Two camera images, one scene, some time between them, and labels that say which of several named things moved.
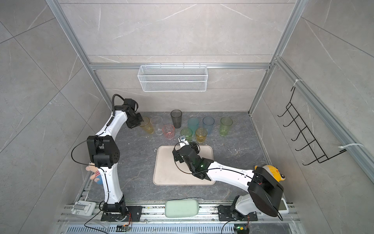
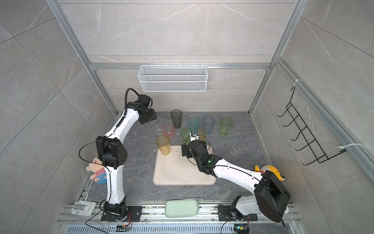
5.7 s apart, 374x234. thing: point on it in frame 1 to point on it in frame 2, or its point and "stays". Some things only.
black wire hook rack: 300,126 stays
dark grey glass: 176,115 stays
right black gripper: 178,156 to 185,148
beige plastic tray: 168,171 stays
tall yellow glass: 146,126 to 163,142
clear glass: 157,121 stays
